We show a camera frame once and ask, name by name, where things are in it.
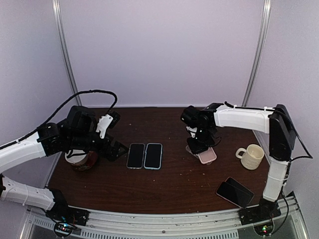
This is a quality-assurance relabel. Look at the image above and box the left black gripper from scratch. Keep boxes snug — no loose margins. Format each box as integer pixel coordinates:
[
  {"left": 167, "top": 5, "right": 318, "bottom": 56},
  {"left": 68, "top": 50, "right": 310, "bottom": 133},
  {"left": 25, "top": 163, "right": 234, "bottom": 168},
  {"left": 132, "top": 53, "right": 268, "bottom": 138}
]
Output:
[{"left": 69, "top": 132, "right": 129, "bottom": 161}]

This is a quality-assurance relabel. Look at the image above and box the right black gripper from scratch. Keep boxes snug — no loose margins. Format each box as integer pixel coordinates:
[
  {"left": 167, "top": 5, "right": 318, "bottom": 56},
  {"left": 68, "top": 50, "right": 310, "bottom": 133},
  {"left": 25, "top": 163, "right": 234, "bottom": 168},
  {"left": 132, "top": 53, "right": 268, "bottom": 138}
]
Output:
[{"left": 187, "top": 127, "right": 215, "bottom": 155}]

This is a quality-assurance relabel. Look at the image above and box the grey clear phone case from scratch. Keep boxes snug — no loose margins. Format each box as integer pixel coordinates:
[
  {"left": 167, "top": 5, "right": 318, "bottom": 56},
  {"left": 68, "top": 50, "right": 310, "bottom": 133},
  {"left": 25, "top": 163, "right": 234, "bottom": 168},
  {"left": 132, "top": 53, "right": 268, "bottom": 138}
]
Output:
[{"left": 185, "top": 145, "right": 199, "bottom": 159}]

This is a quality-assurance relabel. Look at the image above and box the pink phone case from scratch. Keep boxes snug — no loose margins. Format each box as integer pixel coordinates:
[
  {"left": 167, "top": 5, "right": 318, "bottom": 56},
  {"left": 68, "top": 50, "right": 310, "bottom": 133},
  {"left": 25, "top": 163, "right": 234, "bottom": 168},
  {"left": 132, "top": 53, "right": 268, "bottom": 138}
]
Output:
[{"left": 198, "top": 147, "right": 217, "bottom": 164}]

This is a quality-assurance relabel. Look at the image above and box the clear magsafe phone case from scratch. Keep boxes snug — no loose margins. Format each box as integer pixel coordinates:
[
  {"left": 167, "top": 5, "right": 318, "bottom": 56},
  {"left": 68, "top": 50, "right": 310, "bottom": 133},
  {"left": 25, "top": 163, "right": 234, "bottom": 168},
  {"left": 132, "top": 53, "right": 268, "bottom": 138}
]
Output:
[{"left": 126, "top": 143, "right": 146, "bottom": 170}]

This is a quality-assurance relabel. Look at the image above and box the light blue phone case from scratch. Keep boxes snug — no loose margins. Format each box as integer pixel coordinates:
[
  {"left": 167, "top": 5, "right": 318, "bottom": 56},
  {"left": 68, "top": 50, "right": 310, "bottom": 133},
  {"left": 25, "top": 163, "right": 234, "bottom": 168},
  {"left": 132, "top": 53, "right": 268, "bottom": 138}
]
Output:
[{"left": 143, "top": 142, "right": 163, "bottom": 171}]

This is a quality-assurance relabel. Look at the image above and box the dark smartphone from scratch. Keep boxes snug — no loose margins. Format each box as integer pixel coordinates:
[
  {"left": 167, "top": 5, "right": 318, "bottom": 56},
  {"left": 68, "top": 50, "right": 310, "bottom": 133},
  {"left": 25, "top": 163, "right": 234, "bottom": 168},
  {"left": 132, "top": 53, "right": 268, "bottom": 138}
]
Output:
[{"left": 224, "top": 177, "right": 254, "bottom": 209}]

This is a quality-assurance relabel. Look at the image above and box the pink edged smartphone bottom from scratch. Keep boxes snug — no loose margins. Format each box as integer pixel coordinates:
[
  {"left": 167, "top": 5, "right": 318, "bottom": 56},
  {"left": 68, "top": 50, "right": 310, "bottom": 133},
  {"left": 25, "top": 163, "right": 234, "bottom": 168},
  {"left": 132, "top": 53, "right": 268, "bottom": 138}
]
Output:
[{"left": 216, "top": 182, "right": 245, "bottom": 208}]

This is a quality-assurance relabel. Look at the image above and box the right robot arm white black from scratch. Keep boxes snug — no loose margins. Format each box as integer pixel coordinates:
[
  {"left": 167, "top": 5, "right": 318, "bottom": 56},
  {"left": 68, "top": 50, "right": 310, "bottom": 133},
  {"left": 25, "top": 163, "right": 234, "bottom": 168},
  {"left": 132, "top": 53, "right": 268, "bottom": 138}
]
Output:
[{"left": 180, "top": 102, "right": 297, "bottom": 220}]

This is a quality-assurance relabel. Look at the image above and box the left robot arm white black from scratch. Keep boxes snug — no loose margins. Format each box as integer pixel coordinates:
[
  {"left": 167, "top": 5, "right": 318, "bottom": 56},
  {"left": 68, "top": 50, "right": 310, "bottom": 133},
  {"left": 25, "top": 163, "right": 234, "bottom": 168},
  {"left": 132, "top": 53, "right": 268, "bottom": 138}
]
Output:
[{"left": 0, "top": 106, "right": 129, "bottom": 221}]

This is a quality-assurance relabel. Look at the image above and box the red floral saucer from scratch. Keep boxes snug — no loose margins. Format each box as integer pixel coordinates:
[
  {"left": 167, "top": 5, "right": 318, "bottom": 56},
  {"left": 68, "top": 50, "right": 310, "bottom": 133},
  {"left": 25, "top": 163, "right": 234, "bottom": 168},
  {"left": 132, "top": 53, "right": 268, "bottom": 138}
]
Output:
[{"left": 72, "top": 151, "right": 98, "bottom": 171}]

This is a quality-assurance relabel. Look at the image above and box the white bowl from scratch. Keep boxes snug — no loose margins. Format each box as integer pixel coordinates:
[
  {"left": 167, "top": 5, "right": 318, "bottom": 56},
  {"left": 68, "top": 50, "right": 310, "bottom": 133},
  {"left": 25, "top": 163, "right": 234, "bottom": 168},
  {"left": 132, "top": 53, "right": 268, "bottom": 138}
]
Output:
[{"left": 64, "top": 150, "right": 87, "bottom": 166}]

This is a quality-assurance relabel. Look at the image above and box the cream ribbed mug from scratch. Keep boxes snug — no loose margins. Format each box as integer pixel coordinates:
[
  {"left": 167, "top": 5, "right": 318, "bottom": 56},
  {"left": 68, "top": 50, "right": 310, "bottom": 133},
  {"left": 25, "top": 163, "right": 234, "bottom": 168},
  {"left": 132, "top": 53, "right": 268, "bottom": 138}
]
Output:
[{"left": 235, "top": 144, "right": 265, "bottom": 170}]

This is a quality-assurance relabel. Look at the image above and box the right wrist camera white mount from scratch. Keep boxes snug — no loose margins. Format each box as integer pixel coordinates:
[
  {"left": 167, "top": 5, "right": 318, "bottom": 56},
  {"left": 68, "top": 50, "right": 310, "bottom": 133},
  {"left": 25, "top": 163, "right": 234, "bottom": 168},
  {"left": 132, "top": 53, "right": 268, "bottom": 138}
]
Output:
[{"left": 186, "top": 126, "right": 197, "bottom": 138}]

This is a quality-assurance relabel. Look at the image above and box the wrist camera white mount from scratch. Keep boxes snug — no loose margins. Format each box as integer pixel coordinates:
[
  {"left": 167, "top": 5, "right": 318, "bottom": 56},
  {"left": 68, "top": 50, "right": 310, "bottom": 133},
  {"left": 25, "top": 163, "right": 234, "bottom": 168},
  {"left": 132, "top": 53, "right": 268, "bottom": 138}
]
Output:
[
  {"left": 96, "top": 111, "right": 121, "bottom": 139},
  {"left": 186, "top": 126, "right": 197, "bottom": 138}
]

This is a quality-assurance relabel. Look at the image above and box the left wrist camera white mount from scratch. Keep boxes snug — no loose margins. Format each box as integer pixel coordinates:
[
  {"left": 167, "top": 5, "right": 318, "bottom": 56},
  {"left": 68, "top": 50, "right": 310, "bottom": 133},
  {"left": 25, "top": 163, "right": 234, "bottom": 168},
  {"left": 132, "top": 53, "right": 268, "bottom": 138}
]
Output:
[{"left": 96, "top": 111, "right": 121, "bottom": 139}]

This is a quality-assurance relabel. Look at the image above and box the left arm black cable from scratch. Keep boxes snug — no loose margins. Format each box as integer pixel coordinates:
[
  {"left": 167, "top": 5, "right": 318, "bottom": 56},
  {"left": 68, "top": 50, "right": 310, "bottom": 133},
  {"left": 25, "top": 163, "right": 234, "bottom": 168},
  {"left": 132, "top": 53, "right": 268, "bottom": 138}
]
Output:
[{"left": 4, "top": 90, "right": 118, "bottom": 147}]

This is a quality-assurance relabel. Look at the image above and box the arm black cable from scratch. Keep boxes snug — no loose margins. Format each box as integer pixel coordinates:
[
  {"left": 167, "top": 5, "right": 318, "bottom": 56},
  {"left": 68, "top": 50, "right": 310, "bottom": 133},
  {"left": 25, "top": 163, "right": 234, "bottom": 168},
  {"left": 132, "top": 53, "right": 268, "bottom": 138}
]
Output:
[
  {"left": 224, "top": 101, "right": 314, "bottom": 235},
  {"left": 4, "top": 90, "right": 118, "bottom": 147}
]

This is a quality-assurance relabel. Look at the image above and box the front aluminium rail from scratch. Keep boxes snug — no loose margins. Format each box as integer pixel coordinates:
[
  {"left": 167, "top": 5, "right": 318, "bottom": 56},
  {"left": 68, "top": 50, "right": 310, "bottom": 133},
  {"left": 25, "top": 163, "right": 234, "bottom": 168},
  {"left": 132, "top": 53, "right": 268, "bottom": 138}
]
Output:
[{"left": 18, "top": 195, "right": 310, "bottom": 239}]

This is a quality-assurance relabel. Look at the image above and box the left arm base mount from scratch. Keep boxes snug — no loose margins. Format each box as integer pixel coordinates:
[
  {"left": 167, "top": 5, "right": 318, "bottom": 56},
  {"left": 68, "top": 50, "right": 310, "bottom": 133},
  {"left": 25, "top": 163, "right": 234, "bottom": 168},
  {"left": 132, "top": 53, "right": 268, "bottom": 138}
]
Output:
[{"left": 44, "top": 189, "right": 89, "bottom": 239}]

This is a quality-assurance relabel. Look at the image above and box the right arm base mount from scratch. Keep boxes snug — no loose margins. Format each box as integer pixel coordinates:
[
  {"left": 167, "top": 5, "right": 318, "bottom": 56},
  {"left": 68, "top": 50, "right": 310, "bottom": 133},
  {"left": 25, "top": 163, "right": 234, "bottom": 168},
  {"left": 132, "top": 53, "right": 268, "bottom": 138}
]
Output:
[{"left": 238, "top": 198, "right": 281, "bottom": 237}]

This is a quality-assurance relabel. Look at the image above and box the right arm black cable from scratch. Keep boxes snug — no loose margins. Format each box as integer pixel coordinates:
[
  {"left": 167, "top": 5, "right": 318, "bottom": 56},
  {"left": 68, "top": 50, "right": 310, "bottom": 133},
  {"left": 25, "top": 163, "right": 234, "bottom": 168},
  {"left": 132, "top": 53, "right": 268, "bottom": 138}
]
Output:
[{"left": 224, "top": 101, "right": 314, "bottom": 235}]

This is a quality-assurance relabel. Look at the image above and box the right aluminium frame post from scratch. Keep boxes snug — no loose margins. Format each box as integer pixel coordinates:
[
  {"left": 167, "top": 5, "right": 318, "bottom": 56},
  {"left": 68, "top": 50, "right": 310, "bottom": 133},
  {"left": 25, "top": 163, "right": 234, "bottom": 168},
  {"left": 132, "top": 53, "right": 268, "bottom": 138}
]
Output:
[{"left": 242, "top": 0, "right": 272, "bottom": 107}]

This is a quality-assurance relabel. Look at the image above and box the aluminium frame post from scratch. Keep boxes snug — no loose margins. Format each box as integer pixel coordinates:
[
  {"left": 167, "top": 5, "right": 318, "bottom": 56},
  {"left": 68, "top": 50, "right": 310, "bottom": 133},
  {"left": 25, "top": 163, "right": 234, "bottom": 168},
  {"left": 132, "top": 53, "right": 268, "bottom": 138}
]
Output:
[
  {"left": 242, "top": 0, "right": 272, "bottom": 107},
  {"left": 52, "top": 0, "right": 78, "bottom": 94}
]

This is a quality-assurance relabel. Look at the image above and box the left aluminium frame post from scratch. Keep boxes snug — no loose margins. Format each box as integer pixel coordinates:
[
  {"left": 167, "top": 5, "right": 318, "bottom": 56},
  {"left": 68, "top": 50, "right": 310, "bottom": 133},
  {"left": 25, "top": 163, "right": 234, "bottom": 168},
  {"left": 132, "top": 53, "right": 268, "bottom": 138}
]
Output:
[{"left": 52, "top": 0, "right": 78, "bottom": 94}]

